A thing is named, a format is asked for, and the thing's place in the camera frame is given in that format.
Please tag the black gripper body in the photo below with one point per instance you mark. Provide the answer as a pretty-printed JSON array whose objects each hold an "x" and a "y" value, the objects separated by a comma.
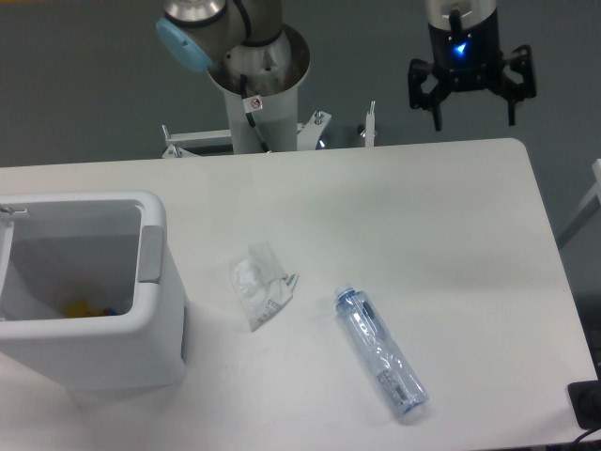
[{"x": 465, "y": 43}]

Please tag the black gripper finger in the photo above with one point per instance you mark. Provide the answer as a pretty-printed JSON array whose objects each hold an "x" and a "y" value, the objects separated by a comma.
[
  {"x": 418, "y": 73},
  {"x": 512, "y": 77}
]

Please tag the white plastic wrapper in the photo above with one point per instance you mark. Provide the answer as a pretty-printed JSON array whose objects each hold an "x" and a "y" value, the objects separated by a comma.
[{"x": 262, "y": 286}]

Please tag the clear plastic water bottle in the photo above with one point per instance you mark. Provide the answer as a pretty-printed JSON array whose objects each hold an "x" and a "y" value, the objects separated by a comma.
[{"x": 390, "y": 369}]

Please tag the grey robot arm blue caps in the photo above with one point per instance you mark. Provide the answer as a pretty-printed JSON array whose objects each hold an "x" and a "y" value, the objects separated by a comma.
[{"x": 199, "y": 34}]

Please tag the white trash can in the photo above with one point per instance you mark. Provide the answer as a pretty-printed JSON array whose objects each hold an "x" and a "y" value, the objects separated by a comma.
[{"x": 109, "y": 247}]

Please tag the yellow trash in can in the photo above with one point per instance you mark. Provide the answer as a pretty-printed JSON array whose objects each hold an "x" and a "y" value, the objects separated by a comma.
[{"x": 83, "y": 308}]

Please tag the black device at table corner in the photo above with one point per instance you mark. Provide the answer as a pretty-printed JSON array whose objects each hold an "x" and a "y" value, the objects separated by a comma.
[{"x": 585, "y": 401}]

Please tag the white metal base frame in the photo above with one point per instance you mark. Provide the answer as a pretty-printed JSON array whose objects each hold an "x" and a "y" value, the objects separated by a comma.
[{"x": 310, "y": 135}]

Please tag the white frame at right edge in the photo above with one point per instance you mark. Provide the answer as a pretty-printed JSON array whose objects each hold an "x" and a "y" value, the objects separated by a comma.
[{"x": 585, "y": 210}]

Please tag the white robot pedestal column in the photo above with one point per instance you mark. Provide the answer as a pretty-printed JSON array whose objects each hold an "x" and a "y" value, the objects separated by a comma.
[{"x": 260, "y": 88}]

